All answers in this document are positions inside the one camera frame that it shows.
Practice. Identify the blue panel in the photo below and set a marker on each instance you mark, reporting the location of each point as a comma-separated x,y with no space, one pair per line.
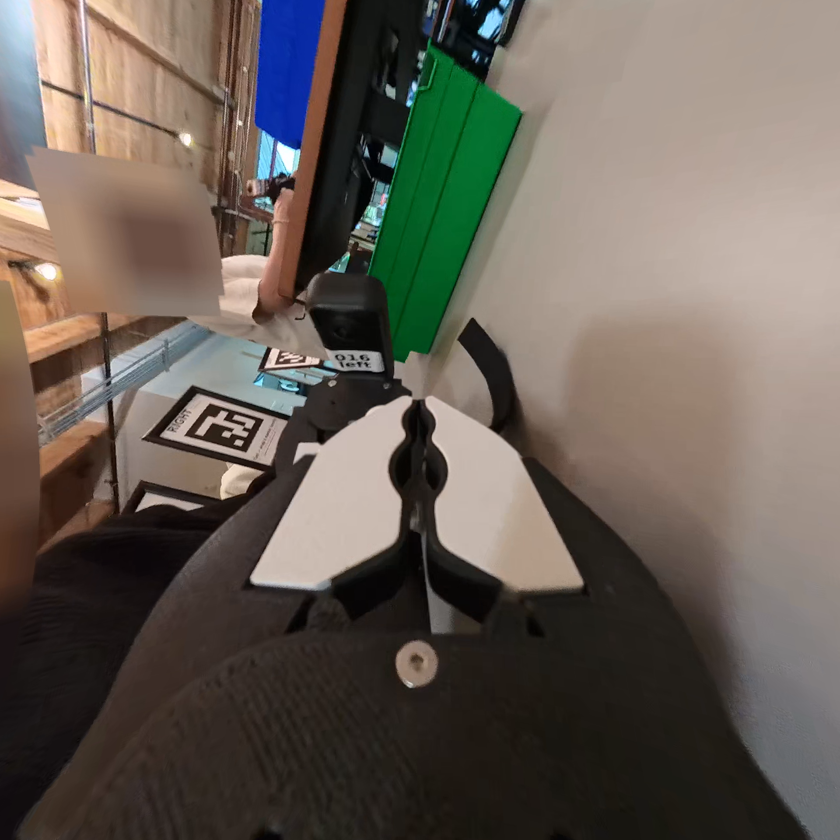
289,65

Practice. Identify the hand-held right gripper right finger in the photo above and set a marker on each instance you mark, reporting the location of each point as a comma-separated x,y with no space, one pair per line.
505,512

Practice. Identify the small framed tag sign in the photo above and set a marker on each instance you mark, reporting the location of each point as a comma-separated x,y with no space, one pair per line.
289,359

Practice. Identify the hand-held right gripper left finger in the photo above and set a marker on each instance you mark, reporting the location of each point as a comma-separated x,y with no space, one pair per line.
328,512

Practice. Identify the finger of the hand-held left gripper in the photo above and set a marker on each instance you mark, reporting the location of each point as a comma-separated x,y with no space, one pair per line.
307,453

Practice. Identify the black framed sign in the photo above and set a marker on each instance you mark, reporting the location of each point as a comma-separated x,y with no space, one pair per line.
164,499

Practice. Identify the cream cloth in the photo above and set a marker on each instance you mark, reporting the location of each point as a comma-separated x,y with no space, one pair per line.
243,479

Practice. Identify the person's left forearm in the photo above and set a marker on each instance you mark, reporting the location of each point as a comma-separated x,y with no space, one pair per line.
98,623

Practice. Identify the green plastic bin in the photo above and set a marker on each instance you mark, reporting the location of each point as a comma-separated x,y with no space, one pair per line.
446,216

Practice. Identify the large framed tag sign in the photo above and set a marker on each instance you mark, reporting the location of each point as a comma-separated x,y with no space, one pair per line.
216,426

